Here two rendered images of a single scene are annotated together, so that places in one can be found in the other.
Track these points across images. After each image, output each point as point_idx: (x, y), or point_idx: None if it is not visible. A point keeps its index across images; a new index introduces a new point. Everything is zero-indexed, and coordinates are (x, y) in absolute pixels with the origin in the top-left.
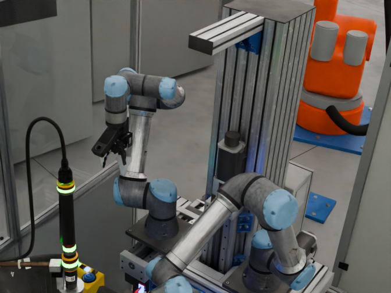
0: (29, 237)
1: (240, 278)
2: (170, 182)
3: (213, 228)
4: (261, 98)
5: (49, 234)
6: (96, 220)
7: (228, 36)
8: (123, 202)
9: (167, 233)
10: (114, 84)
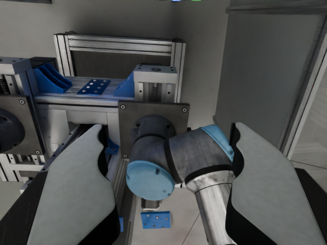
0: (313, 34)
1: (18, 116)
2: (145, 197)
3: None
4: None
5: (289, 68)
6: (254, 128)
7: None
8: (201, 129)
9: (133, 128)
10: None
